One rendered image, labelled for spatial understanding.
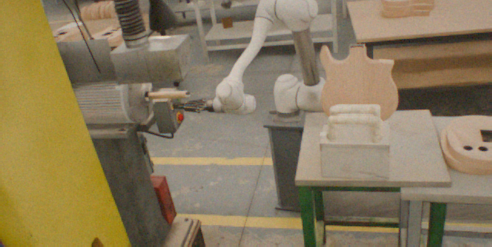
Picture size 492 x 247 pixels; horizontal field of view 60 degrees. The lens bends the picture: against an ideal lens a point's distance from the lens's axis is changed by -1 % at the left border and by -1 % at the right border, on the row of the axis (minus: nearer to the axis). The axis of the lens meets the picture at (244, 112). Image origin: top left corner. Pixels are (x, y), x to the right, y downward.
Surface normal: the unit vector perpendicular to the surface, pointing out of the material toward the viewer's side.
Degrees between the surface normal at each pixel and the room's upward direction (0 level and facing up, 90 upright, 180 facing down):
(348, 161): 90
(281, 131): 90
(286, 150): 90
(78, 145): 90
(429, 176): 0
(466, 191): 0
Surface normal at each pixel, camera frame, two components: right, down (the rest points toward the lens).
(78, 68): -0.21, 0.49
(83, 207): 0.97, -0.03
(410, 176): -0.15, -0.87
